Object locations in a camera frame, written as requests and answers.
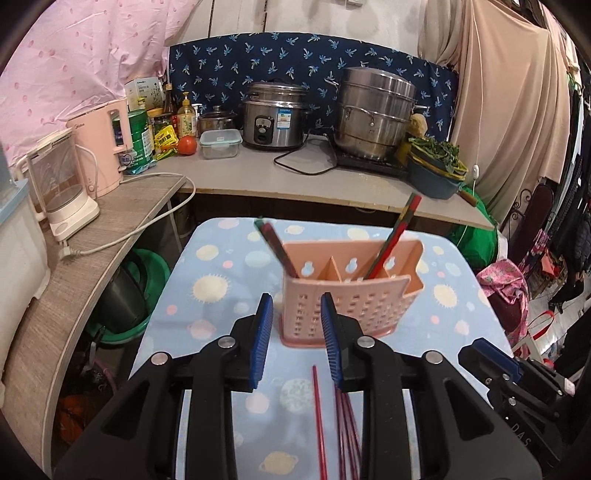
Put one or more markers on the green chopstick gold band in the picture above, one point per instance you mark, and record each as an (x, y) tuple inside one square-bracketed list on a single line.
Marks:
[(406, 207), (261, 230)]

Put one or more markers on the yellow pump bottle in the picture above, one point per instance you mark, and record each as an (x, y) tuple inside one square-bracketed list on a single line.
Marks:
[(186, 120)]

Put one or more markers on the orange plastic bag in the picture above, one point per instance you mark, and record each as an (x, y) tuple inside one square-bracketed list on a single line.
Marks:
[(69, 406)]

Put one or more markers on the yellow snack packet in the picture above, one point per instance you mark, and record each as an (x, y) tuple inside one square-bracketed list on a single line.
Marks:
[(166, 138)]

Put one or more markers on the white storage box blue lid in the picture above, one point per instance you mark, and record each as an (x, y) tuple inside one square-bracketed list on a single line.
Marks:
[(18, 258)]

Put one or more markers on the green tin can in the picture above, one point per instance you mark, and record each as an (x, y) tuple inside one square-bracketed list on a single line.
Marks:
[(138, 138)]

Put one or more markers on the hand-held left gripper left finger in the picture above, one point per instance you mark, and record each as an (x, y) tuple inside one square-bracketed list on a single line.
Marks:
[(261, 341)]

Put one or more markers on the small steel pot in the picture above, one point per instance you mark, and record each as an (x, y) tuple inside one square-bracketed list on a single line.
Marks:
[(217, 122)]

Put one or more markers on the white green carton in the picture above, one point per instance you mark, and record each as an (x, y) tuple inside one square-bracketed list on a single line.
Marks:
[(145, 92)]

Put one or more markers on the leafy green vegetables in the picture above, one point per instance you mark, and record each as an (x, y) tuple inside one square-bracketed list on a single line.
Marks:
[(436, 150)]

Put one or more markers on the glass jar yellow lid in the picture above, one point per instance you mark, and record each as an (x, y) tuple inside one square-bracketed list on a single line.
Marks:
[(161, 122)]

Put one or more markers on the black induction cooker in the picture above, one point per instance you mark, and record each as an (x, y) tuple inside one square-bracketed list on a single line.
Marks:
[(369, 165)]

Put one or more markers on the yellow green strainer basket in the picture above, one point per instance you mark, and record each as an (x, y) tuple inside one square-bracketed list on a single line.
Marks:
[(455, 171)]

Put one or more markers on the dark hanging clothes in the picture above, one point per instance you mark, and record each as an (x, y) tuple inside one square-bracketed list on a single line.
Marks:
[(577, 207)]

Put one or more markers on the green plastic tub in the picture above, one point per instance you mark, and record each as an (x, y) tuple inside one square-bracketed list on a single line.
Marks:
[(154, 272)]

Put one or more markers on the pink printed sheet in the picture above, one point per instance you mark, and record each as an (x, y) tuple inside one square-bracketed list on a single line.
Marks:
[(92, 55)]

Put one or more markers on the pink perforated utensil basket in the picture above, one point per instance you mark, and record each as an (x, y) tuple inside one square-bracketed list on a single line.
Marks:
[(369, 304)]

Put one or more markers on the steel rice cooker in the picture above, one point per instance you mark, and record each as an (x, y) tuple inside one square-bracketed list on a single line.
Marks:
[(277, 120)]

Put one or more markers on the dark sauce bottle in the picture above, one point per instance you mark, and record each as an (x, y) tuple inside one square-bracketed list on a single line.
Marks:
[(170, 99)]

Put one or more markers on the clear white electric kettle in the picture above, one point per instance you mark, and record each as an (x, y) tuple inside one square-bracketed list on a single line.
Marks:
[(60, 184)]

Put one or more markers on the blue plastic basin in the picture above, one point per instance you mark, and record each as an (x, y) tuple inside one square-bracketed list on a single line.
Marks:
[(429, 182)]

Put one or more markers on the blue dotted tablecloth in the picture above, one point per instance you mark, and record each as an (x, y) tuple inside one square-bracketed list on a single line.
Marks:
[(221, 286)]

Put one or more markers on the wooden counter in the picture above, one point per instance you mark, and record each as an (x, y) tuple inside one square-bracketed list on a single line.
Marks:
[(258, 180)]

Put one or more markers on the green plastic bag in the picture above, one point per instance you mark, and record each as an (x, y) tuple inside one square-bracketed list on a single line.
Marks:
[(480, 240)]

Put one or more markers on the clear food container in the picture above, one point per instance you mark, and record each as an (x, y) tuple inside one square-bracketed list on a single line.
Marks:
[(220, 145)]

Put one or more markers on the brown lumpy root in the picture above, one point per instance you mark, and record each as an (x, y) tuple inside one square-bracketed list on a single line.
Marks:
[(418, 124)]

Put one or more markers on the dark maroon wavy chopstick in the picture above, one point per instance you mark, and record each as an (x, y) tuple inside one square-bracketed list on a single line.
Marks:
[(347, 434), (354, 434), (340, 438), (281, 251)]

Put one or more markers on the red chopstick black band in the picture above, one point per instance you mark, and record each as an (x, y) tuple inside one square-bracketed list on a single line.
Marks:
[(317, 415), (392, 240)]

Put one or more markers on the red tomato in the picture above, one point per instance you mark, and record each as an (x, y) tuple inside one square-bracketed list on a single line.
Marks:
[(187, 145)]

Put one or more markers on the steel steamer pot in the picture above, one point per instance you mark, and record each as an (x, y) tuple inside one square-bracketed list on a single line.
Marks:
[(374, 120)]

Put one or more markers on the dark metal bucket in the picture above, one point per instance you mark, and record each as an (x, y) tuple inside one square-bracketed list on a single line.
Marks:
[(124, 300)]

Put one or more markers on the blue leaf-print cloth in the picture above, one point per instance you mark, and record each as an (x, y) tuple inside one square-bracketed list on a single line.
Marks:
[(277, 55)]

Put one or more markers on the pink electric kettle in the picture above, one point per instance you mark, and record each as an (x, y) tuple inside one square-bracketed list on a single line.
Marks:
[(97, 152)]

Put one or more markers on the dark metal chair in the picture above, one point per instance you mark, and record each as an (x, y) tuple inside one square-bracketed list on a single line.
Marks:
[(540, 207)]

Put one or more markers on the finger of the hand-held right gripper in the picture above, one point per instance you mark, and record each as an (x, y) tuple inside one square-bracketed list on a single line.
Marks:
[(496, 355), (545, 376)]

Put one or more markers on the pink floral cloth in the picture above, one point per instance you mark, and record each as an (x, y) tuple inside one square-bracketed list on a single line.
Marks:
[(501, 277)]

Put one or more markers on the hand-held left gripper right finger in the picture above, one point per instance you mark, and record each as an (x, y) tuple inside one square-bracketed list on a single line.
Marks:
[(332, 341)]

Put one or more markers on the beige curtain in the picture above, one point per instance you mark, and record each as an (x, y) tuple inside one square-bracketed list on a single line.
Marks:
[(508, 92)]

